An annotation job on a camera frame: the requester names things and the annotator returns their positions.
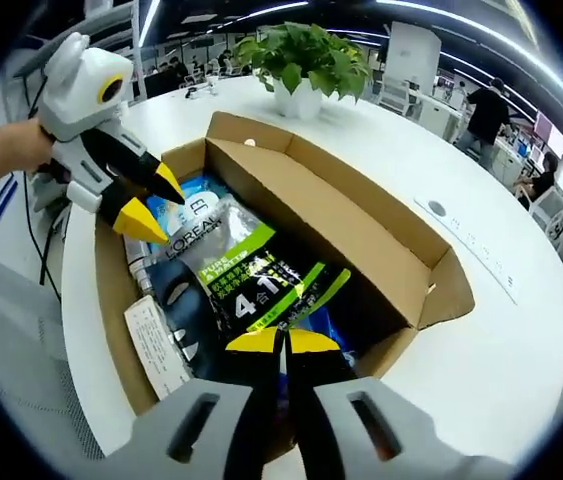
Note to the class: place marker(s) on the large blue wet wipes pack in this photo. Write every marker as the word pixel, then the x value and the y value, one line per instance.
pixel 201 192

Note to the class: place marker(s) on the pink display monitor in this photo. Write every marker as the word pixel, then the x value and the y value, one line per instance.
pixel 551 135

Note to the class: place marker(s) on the white medicine box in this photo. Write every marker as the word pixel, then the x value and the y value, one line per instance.
pixel 156 345

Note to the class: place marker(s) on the dark blue packet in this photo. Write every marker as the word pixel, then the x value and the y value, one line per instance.
pixel 196 320

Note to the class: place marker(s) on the small white desktop device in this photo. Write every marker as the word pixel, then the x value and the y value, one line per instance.
pixel 206 89

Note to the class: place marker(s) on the grey mesh office chair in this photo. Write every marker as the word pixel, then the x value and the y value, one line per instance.
pixel 21 350

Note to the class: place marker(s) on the person's left hand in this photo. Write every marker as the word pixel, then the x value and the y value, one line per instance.
pixel 36 147

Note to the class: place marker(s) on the white mesh office chair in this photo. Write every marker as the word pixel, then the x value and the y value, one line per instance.
pixel 551 210
pixel 395 96

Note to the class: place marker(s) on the brown cardboard shoe box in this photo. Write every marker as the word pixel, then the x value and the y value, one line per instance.
pixel 341 210

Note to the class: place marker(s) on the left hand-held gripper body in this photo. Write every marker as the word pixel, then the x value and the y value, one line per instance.
pixel 76 85

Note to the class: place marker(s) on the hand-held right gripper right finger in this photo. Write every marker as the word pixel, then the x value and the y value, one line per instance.
pixel 426 455

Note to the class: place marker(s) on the potted green plant white pot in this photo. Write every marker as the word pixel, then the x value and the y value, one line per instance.
pixel 306 55

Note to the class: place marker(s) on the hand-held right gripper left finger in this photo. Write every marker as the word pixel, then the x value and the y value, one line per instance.
pixel 241 425

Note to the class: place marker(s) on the round black table grommet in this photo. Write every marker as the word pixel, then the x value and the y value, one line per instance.
pixel 437 208

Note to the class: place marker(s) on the silver black green pouch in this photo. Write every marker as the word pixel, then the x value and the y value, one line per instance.
pixel 241 270

